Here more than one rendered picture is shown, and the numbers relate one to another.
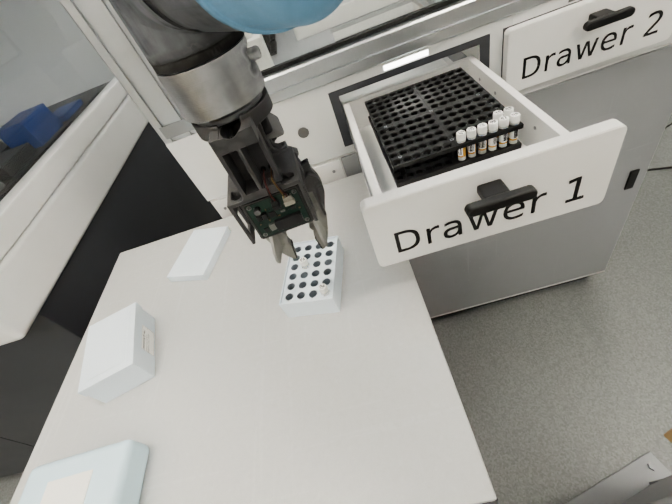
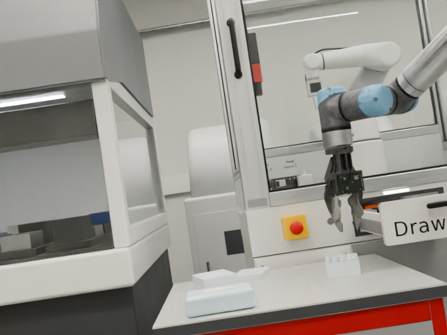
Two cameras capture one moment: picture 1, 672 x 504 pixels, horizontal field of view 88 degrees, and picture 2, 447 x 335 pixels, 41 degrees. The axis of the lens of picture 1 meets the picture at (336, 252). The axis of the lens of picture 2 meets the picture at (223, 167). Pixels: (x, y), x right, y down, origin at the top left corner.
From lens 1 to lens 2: 128 cm
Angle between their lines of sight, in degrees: 48
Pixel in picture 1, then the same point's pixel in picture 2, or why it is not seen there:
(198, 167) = (258, 230)
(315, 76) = not seen: hidden behind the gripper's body
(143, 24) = (331, 117)
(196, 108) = (334, 141)
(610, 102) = not seen: outside the picture
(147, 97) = (250, 182)
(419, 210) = (406, 210)
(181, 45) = (338, 123)
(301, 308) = (338, 268)
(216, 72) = (344, 132)
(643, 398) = not seen: outside the picture
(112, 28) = (251, 149)
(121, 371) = (229, 276)
